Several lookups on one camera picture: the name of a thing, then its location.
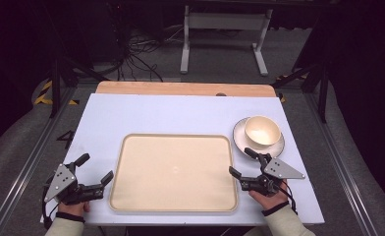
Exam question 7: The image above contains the person's right hand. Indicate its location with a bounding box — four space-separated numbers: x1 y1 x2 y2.
247 180 290 211

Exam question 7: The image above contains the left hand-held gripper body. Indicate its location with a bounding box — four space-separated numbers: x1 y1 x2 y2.
43 161 106 207

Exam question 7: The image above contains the bundle of black floor cables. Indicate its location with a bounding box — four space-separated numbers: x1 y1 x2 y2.
113 24 190 83

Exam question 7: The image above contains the black tripod stand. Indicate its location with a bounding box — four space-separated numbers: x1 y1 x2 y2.
271 60 331 125
48 55 111 120

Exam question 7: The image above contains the cream bowl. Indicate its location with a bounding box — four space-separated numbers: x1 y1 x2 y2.
244 114 282 148

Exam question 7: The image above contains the white board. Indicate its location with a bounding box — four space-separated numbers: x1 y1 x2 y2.
40 92 326 228

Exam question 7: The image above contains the yellow black floor tape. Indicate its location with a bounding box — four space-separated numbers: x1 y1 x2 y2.
32 80 81 106
275 74 310 104

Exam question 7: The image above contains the white metal stand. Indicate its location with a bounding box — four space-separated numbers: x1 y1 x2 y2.
179 4 274 78

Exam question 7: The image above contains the aluminium floor rail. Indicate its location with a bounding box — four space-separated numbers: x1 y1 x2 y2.
302 91 383 236
0 86 79 236

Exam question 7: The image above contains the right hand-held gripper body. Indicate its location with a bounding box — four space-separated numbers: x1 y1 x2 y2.
239 153 306 198

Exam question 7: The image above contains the white plate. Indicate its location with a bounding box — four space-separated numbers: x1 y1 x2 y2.
232 116 286 160

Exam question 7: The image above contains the person's left hand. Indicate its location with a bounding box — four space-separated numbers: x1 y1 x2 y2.
57 200 92 217

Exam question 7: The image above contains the wooden table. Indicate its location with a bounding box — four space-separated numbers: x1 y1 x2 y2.
94 81 277 98

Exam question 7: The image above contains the beige tray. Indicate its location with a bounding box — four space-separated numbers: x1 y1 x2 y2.
108 133 240 213

